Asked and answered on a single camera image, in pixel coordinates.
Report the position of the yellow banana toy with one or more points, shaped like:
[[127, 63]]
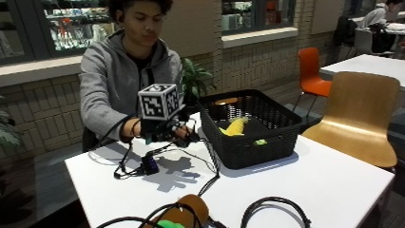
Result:
[[234, 127]]

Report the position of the white background table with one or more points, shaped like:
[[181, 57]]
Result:
[[370, 66]]

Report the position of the white background chair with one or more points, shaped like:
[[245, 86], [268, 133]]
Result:
[[366, 41]]

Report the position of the small black hub box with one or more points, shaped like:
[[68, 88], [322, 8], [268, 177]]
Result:
[[149, 164]]

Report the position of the green potted plant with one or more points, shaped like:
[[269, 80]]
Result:
[[193, 79]]

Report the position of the bright green object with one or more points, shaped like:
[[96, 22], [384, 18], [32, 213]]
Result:
[[171, 224]]

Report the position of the large shop window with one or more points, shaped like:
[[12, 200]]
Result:
[[63, 25]]

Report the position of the brown wooden chair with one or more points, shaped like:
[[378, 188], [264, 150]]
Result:
[[358, 117]]

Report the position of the white cube with black markers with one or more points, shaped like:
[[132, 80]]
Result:
[[160, 102]]

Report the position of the green leafy plant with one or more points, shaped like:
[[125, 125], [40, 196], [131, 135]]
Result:
[[7, 129]]

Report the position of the small green toy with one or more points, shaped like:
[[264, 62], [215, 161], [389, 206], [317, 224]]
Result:
[[260, 142]]

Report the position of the black background chair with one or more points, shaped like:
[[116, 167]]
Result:
[[345, 30]]

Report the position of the black plastic woven basket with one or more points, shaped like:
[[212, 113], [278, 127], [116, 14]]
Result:
[[248, 139]]

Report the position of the orange toy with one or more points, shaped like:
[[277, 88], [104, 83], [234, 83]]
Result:
[[225, 101]]

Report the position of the orange plastic chair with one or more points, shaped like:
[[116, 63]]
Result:
[[312, 76]]

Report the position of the small shop window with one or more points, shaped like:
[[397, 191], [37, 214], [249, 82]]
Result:
[[257, 14]]

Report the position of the brown rounded object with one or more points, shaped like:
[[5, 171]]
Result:
[[192, 205]]

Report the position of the person in grey hoodie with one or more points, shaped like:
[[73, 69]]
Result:
[[109, 79]]

